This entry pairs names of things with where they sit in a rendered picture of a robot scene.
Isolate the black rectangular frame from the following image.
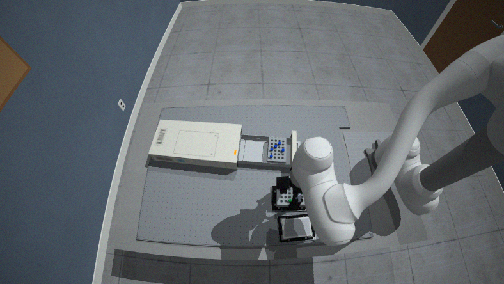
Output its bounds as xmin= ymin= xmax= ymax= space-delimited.
xmin=277 ymin=214 xmax=316 ymax=243

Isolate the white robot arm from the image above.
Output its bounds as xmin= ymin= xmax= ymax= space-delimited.
xmin=276 ymin=35 xmax=504 ymax=246

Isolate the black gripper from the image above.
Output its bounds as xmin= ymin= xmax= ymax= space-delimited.
xmin=288 ymin=179 xmax=303 ymax=209

